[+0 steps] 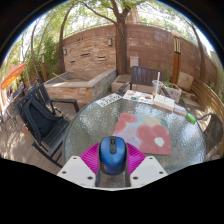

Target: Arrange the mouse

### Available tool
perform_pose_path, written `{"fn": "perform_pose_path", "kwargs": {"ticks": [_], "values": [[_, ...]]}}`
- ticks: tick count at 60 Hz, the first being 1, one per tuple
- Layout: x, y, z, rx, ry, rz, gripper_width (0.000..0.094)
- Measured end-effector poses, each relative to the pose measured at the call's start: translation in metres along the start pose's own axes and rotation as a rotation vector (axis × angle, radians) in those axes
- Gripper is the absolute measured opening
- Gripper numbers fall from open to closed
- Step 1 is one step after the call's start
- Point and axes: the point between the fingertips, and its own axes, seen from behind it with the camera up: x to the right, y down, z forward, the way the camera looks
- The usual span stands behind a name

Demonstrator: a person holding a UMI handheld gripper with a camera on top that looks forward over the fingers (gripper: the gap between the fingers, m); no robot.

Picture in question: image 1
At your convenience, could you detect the thin leaning tree trunk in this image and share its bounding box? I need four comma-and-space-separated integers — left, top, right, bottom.
57, 3, 78, 75

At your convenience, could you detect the dark wooden slat chair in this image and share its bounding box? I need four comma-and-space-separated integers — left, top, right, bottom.
118, 65, 171, 98

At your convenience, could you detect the blue computer mouse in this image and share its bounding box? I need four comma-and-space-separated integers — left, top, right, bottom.
98, 135, 128, 176

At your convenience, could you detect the floral print mouse pad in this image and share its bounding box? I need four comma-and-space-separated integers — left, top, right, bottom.
112, 112, 173, 156

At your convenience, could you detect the thin pale book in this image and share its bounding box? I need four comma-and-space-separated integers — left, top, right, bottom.
173, 103, 188, 118

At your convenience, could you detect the stone raised garden bed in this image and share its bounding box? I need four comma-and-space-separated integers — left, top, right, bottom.
43, 68, 118, 108

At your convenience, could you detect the colourful picture sheet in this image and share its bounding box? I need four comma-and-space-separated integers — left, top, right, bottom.
122, 89, 155, 105

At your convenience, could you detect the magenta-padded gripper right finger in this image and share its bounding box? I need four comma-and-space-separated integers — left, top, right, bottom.
124, 142, 169, 188

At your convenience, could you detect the black slatted chair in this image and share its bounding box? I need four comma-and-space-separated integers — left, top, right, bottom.
14, 83, 81, 168

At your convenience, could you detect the white square planter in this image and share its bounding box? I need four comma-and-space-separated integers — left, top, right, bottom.
162, 81, 183, 104

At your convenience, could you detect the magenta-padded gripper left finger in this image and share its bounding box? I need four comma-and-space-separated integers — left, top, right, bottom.
56, 141, 101, 188

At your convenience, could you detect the grey wall utility box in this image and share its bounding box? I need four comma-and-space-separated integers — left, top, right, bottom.
129, 55, 140, 69

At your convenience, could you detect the orange parasol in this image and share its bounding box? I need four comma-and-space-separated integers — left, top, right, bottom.
0, 62, 28, 91

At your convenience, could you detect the small green packet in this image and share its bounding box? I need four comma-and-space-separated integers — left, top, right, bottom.
185, 112, 198, 125

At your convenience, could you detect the black backpack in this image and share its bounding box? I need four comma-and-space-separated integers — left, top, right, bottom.
20, 96, 64, 144

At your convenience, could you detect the slim dark tree trunk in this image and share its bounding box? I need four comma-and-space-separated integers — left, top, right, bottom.
189, 23, 208, 83

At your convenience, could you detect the white license plate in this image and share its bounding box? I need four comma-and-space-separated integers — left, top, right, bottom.
95, 92, 123, 108

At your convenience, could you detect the tall wooden lamp post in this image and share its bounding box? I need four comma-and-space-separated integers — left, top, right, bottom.
169, 30, 183, 85

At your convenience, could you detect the curved wooden slat bench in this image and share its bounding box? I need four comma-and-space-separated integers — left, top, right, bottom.
190, 78, 224, 158

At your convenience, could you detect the clear plastic cup with straw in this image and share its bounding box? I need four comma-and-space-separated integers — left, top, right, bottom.
151, 71, 165, 98

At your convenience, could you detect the thick tree trunk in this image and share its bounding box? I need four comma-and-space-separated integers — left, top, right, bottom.
79, 0, 141, 76

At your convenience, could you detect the tan stone block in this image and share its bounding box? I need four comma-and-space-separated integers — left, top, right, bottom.
176, 71, 195, 93

